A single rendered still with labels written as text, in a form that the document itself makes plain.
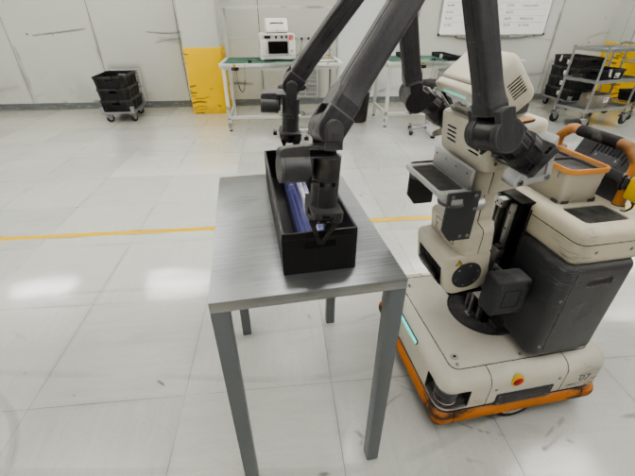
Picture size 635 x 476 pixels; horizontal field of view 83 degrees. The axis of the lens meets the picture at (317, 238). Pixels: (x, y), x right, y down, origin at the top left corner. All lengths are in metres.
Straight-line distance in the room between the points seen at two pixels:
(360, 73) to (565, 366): 1.26
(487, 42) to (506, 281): 0.72
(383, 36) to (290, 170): 0.29
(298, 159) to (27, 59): 6.81
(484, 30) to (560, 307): 0.88
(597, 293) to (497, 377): 0.41
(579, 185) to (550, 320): 0.43
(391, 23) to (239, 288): 0.60
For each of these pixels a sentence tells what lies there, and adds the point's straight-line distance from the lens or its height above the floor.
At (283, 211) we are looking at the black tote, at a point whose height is 0.81.
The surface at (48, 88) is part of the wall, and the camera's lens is 7.34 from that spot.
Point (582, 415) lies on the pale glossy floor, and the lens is 1.86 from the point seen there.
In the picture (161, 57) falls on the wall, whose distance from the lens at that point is 6.61.
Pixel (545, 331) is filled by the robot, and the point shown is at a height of 0.43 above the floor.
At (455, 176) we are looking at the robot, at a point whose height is 0.91.
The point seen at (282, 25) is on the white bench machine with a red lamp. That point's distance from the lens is 5.07.
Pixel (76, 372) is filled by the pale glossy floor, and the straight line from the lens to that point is 1.96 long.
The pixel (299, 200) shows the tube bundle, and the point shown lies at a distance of 1.08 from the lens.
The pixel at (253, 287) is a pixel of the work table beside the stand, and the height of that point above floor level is 0.80.
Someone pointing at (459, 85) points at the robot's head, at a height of 1.16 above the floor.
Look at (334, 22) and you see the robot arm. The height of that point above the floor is 1.30.
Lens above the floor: 1.32
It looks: 32 degrees down
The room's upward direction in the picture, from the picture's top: straight up
